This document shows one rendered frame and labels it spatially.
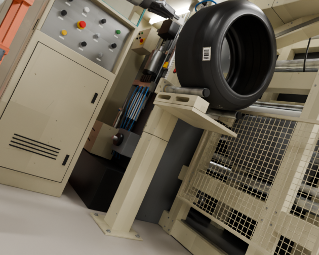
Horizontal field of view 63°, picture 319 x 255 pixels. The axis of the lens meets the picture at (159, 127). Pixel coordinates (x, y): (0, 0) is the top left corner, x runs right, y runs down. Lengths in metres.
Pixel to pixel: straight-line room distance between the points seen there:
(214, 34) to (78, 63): 0.87
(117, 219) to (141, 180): 0.27
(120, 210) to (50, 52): 1.02
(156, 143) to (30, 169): 0.78
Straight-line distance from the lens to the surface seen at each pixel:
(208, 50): 1.29
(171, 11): 1.26
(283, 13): 1.93
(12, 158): 1.76
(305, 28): 1.85
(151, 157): 1.62
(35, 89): 1.71
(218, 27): 1.33
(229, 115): 1.51
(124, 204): 1.64
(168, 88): 1.52
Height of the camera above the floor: 0.55
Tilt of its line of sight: 4 degrees up
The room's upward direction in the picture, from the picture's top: 24 degrees clockwise
